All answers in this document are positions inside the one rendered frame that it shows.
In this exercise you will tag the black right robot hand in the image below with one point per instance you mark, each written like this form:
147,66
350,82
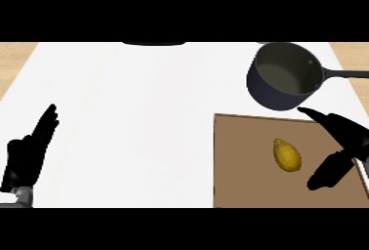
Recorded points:
347,136

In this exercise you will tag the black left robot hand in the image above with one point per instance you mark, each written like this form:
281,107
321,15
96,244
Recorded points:
27,153

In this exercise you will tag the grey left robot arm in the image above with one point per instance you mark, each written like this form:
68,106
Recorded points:
17,197

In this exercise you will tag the yellow lemon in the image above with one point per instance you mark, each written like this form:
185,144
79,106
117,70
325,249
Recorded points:
287,155

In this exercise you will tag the brown tray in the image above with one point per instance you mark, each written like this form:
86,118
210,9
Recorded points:
269,182

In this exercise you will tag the dark grey pot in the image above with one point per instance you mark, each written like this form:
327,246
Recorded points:
284,76

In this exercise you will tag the black rounded object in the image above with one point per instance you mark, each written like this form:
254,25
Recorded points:
154,43

